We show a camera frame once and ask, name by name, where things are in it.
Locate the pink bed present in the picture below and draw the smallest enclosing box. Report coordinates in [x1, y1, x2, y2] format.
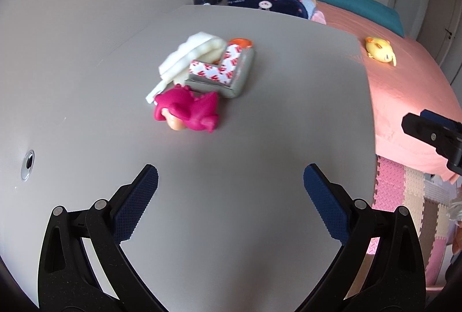
[316, 1, 461, 182]

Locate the colourful foam floor mat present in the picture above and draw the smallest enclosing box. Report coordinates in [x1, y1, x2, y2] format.
[362, 154, 462, 289]

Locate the yellow plush chick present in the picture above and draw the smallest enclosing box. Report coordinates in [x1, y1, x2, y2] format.
[365, 37, 397, 66]

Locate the metal desk grommet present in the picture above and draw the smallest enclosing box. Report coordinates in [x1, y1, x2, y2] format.
[21, 149, 35, 181]

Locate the pink doll toy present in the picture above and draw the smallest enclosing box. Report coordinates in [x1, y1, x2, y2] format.
[154, 84, 219, 133]

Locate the teal pillow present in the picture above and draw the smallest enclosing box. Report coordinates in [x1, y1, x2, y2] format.
[318, 0, 405, 37]

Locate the white folded cloth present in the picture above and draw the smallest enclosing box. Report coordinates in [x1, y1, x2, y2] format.
[146, 32, 227, 104]

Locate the orange toy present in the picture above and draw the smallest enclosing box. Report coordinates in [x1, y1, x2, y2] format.
[229, 38, 253, 49]

